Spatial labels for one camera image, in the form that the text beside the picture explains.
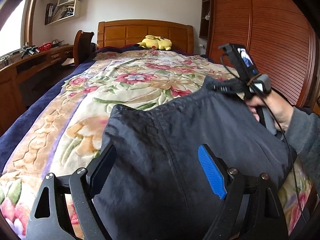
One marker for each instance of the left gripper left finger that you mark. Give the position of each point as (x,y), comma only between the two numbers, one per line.
(49,217)

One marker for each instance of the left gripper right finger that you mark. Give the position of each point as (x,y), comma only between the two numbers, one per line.
(250,207)

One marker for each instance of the black jacket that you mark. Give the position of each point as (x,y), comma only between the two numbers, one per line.
(157,188)

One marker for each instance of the grey sleeve right forearm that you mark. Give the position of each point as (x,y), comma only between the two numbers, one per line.
(303,135)

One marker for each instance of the person right hand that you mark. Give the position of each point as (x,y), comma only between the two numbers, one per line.
(281,109)

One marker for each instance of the floral bed blanket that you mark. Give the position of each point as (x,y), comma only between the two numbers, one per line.
(63,131)

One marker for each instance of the wooden louvered wardrobe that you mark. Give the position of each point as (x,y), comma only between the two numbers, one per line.
(278,37)

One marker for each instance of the yellow plush toy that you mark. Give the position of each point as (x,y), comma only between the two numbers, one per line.
(155,43)

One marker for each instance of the wooden desk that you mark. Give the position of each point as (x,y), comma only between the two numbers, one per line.
(14,74)

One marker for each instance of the dark desk chair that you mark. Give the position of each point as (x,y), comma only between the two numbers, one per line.
(82,47)

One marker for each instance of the red basket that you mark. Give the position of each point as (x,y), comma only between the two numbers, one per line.
(45,47)

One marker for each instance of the wooden headboard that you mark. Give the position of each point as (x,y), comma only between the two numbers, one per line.
(123,33)

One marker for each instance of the white wall shelf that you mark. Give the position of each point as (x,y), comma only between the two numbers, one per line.
(59,11)

